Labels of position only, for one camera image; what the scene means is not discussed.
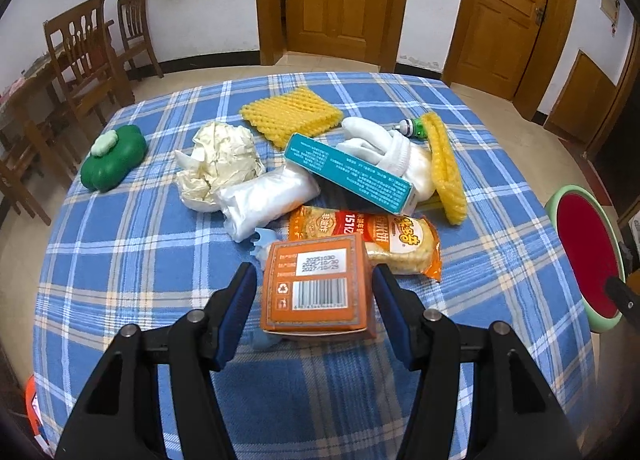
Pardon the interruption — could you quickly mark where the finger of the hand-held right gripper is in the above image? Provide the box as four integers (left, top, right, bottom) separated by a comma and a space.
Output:
605, 277, 640, 327

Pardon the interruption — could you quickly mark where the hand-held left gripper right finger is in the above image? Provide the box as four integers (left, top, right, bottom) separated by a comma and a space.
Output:
372, 264, 583, 460

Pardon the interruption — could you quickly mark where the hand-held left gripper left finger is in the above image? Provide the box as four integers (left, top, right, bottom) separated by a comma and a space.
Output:
55, 262, 258, 460

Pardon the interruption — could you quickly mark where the orange cardboard box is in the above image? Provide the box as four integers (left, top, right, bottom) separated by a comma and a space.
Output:
260, 234, 378, 339

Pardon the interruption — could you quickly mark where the clear plastic bag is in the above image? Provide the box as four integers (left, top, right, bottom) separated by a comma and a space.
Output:
216, 165, 321, 243

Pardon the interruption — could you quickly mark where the teal and white carton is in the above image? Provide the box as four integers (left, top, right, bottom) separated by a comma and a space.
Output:
284, 132, 418, 215

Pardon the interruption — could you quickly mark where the red stool with green rim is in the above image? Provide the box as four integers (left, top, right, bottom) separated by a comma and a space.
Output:
544, 185, 626, 333

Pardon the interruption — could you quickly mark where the orange biscuit packet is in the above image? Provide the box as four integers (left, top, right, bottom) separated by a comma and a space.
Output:
289, 206, 443, 282

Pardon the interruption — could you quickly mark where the light blue plastic piece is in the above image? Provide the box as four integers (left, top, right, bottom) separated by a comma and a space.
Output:
250, 227, 286, 352

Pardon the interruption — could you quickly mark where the blue plaid tablecloth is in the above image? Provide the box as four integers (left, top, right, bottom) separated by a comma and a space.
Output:
32, 72, 596, 460

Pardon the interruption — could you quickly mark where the long yellow foam net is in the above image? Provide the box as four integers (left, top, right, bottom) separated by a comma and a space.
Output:
420, 112, 468, 227

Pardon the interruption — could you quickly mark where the crumpled white paper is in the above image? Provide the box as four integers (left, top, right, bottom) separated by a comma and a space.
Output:
174, 121, 267, 213

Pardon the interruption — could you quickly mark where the white cloth glove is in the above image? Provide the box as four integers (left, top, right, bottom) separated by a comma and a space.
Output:
335, 117, 441, 203

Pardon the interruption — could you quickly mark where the small bottle with green cap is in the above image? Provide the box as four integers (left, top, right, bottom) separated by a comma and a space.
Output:
392, 119, 431, 141

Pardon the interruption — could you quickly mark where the green clover-shaped container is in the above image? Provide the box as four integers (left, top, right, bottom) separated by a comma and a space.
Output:
80, 125, 147, 192

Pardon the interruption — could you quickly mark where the flat yellow foam net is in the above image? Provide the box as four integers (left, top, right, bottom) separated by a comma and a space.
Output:
239, 86, 343, 149

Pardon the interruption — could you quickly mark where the low wooden cabinet door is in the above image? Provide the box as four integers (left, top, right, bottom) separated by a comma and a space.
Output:
542, 50, 616, 143

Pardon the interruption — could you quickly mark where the orange plastic object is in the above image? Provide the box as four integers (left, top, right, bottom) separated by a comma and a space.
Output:
22, 375, 51, 446

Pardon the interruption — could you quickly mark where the wooden chair with curved back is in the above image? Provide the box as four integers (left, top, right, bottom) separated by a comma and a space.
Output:
0, 140, 53, 225

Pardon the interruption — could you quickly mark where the wooden dining table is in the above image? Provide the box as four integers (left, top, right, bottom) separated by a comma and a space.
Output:
0, 47, 118, 181

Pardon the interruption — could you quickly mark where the large wooden chair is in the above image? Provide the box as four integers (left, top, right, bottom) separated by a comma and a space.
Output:
44, 0, 136, 128

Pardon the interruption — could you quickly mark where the small wooden chair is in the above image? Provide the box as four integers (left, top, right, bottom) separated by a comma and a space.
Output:
117, 0, 165, 83

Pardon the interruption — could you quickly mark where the wall electrical box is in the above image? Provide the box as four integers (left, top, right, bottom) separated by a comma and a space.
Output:
600, 0, 621, 33

